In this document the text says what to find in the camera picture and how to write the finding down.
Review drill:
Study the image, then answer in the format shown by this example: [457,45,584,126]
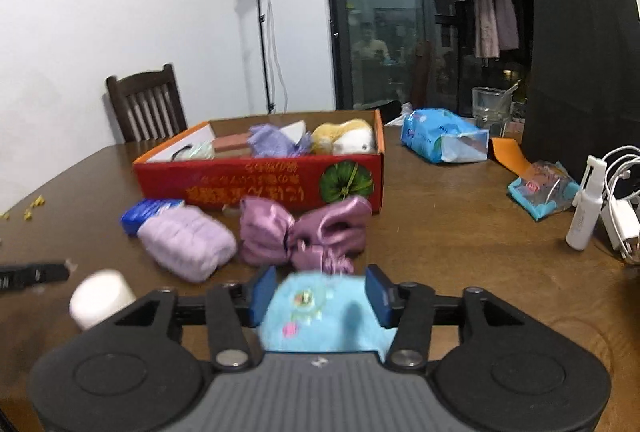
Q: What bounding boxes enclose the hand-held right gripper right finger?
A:
[364,263,551,373]

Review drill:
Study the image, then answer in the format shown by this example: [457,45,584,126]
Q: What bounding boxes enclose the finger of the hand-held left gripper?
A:
[0,260,71,295]

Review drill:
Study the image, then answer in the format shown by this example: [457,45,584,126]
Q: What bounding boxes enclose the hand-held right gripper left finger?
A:
[85,266,278,373]

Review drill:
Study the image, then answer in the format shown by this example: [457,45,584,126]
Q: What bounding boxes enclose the light blue plush toy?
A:
[257,269,401,360]

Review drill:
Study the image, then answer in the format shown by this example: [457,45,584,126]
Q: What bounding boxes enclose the white foam roll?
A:
[69,268,137,330]

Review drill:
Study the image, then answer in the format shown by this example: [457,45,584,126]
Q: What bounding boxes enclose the pink satin bow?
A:
[238,195,373,275]

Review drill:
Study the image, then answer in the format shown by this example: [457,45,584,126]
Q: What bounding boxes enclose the lilac knitted headband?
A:
[137,205,237,284]

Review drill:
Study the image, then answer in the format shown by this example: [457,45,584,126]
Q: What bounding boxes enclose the red cardboard box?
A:
[132,108,386,215]

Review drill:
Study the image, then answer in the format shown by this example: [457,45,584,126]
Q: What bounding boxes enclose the blue packet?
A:
[120,198,186,237]

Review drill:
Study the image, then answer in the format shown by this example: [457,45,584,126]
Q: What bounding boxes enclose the purple cloth pouch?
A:
[247,124,313,158]

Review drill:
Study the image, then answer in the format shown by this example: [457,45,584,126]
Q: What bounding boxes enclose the pink sponge block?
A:
[212,132,251,158]

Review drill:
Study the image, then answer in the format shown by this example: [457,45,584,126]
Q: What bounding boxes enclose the greenish plastic bag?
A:
[172,141,216,161]

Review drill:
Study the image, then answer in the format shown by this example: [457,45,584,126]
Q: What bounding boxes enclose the yellow and white plush toy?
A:
[311,119,377,156]

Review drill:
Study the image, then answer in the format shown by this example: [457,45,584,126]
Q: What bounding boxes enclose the white cloth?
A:
[277,121,308,143]

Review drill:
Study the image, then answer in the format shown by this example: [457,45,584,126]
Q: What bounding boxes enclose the scattered yellow bits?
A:
[0,196,47,220]

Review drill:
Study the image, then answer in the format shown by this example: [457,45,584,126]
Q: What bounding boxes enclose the blue tissue pack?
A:
[400,108,490,164]

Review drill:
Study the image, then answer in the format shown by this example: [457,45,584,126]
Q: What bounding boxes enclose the white tissue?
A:
[385,101,416,127]

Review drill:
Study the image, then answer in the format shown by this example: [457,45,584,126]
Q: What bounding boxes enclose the orange card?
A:
[490,137,538,175]

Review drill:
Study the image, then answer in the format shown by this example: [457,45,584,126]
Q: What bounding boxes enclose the teal snack packet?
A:
[507,160,581,222]

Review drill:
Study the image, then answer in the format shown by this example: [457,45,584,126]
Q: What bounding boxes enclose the dark wooden chair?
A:
[106,64,188,144]

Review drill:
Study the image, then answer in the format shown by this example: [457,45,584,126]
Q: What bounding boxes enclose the clear drinking glass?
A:
[471,87,512,138]

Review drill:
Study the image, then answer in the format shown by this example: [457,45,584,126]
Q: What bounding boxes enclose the white spray bottle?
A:
[566,155,608,252]

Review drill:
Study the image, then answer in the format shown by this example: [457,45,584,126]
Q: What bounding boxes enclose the white charger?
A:
[600,199,640,258]

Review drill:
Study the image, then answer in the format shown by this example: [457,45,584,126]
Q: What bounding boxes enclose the dark sliding glass door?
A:
[320,0,613,113]

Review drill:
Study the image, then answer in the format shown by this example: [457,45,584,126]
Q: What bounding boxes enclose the black paper bag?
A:
[522,0,640,185]

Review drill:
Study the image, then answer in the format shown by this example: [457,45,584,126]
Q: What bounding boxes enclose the long mauve hanging coat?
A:
[472,0,521,58]

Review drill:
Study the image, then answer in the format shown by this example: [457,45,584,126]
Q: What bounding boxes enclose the white cables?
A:
[602,144,640,213]

